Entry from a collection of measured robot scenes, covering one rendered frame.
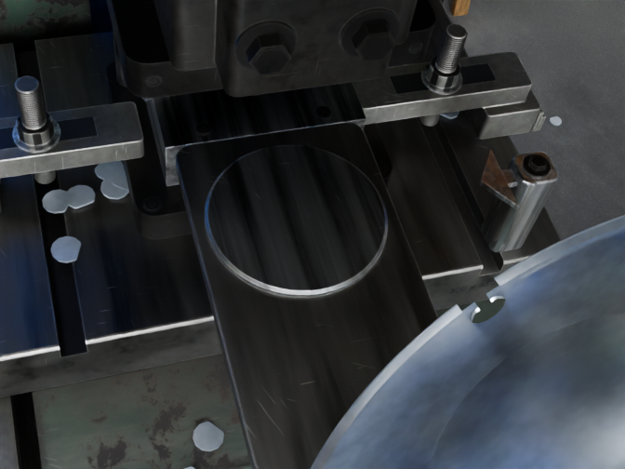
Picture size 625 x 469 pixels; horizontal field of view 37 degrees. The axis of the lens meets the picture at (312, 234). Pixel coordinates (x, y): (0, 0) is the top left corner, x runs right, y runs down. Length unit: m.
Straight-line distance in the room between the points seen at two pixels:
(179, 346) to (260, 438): 0.17
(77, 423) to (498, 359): 0.34
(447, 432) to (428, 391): 0.06
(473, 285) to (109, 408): 0.30
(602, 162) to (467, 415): 1.41
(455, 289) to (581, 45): 1.33
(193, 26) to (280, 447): 0.24
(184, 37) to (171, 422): 0.30
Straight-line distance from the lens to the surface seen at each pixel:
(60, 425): 0.71
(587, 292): 0.49
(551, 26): 2.05
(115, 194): 0.74
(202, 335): 0.70
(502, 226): 0.72
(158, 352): 0.71
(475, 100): 0.78
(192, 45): 0.55
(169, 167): 0.69
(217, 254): 0.62
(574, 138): 1.85
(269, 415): 0.56
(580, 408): 0.41
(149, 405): 0.71
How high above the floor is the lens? 1.30
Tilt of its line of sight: 55 degrees down
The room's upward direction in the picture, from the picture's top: 11 degrees clockwise
